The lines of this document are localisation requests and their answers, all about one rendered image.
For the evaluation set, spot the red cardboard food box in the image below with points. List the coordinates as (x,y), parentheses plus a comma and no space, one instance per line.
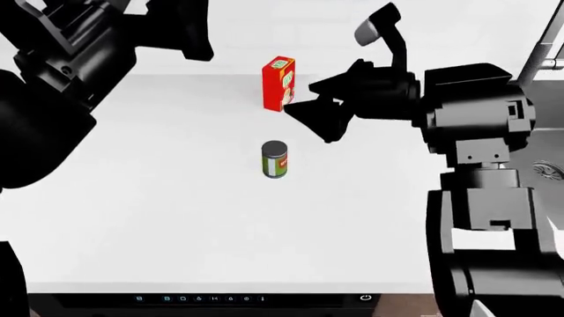
(275,86)

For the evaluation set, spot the black dishwasher control panel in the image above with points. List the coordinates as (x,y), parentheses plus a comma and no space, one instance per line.
(211,302)

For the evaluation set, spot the silver metal faucet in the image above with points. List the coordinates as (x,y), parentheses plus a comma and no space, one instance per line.
(544,39)

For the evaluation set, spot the green labelled tin can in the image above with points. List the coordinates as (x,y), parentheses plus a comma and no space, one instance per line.
(274,160)

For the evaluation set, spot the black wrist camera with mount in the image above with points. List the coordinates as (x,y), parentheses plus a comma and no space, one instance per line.
(390,29)

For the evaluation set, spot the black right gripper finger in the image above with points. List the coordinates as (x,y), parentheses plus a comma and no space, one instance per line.
(332,86)
(326,119)

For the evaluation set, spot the grey metal sink basin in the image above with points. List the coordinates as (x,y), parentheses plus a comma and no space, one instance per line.
(546,138)

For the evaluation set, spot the round metal sink drain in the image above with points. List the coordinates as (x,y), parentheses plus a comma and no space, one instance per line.
(548,170)

